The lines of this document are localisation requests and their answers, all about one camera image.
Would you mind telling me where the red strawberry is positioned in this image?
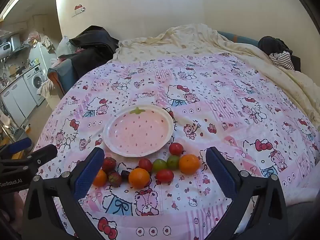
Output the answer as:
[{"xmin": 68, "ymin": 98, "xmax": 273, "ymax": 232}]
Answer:
[
  {"xmin": 108, "ymin": 171, "xmax": 123, "ymax": 188},
  {"xmin": 102, "ymin": 157, "xmax": 117, "ymax": 173}
]

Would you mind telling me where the pink cartoon printed blanket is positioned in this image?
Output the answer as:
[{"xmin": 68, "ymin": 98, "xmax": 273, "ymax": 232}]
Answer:
[{"xmin": 32, "ymin": 52, "xmax": 320, "ymax": 240}]

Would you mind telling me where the cream towel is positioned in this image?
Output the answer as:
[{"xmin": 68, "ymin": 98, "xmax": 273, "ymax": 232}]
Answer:
[{"xmin": 37, "ymin": 80, "xmax": 54, "ymax": 100}]

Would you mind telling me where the black garment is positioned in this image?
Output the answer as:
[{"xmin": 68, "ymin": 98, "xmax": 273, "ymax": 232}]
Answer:
[{"xmin": 258, "ymin": 36, "xmax": 302, "ymax": 72}]

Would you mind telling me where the cream duvet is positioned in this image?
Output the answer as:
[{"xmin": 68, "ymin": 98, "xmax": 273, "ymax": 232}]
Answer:
[{"xmin": 112, "ymin": 24, "xmax": 320, "ymax": 130}]

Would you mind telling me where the white kitchen cabinet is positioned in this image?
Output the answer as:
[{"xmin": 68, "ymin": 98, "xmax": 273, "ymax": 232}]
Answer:
[{"xmin": 0, "ymin": 76, "xmax": 38, "ymax": 126}]

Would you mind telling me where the white washing machine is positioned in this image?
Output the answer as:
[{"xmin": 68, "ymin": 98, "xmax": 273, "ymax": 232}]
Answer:
[{"xmin": 24, "ymin": 65, "xmax": 47, "ymax": 106}]

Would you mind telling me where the striped garment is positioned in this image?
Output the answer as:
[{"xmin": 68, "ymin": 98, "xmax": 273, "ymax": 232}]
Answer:
[{"xmin": 269, "ymin": 51, "xmax": 295, "ymax": 70}]

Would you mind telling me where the black jacket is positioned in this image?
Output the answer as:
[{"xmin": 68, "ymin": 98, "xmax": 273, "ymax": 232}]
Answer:
[{"xmin": 51, "ymin": 25, "xmax": 120, "ymax": 85}]

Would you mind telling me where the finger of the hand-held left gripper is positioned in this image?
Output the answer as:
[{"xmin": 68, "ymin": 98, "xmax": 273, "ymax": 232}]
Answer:
[
  {"xmin": 0, "ymin": 137, "xmax": 33, "ymax": 160},
  {"xmin": 0, "ymin": 144, "xmax": 58, "ymax": 175}
]

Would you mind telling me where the green tomato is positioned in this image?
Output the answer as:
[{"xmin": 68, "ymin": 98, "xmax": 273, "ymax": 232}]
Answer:
[
  {"xmin": 167, "ymin": 155, "xmax": 180, "ymax": 169},
  {"xmin": 152, "ymin": 158, "xmax": 167, "ymax": 172}
]

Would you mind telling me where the white water heater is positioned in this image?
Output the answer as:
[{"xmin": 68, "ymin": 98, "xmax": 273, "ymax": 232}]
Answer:
[{"xmin": 0, "ymin": 34, "xmax": 22, "ymax": 55}]

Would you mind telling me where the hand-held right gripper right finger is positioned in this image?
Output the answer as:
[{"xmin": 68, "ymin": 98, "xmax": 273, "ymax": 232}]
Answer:
[{"xmin": 205, "ymin": 146, "xmax": 288, "ymax": 240}]

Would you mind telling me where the round red tomato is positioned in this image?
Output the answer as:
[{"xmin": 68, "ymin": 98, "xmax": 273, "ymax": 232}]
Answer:
[{"xmin": 169, "ymin": 142, "xmax": 185, "ymax": 156}]

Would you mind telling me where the white refrigerator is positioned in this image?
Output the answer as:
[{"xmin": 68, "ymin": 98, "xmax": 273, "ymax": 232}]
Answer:
[{"xmin": 29, "ymin": 41, "xmax": 54, "ymax": 80}]

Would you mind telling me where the pink strawberry-shaped plate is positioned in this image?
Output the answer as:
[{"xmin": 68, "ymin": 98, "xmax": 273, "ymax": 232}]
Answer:
[{"xmin": 103, "ymin": 104, "xmax": 174, "ymax": 157}]

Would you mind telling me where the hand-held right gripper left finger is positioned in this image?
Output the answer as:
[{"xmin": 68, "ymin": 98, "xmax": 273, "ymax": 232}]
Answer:
[{"xmin": 21, "ymin": 147, "xmax": 105, "ymax": 240}]

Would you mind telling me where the red white wall sticker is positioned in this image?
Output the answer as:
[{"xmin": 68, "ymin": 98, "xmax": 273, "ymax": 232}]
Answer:
[{"xmin": 71, "ymin": 4, "xmax": 85, "ymax": 18}]

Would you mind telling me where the orange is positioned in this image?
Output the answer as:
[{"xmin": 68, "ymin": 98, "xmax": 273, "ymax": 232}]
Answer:
[
  {"xmin": 179, "ymin": 154, "xmax": 201, "ymax": 174},
  {"xmin": 128, "ymin": 168, "xmax": 151, "ymax": 189},
  {"xmin": 92, "ymin": 169, "xmax": 108, "ymax": 187}
]

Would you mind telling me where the white plastic bag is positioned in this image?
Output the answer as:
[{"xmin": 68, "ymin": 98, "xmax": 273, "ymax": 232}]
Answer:
[{"xmin": 57, "ymin": 35, "xmax": 73, "ymax": 57}]

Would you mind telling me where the blue headboard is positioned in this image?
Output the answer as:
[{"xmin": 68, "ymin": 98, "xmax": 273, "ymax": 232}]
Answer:
[{"xmin": 217, "ymin": 31, "xmax": 260, "ymax": 46}]

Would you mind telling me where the oblong red cherry tomato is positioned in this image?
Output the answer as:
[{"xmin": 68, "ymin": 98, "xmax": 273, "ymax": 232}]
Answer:
[{"xmin": 156, "ymin": 169, "xmax": 174, "ymax": 183}]

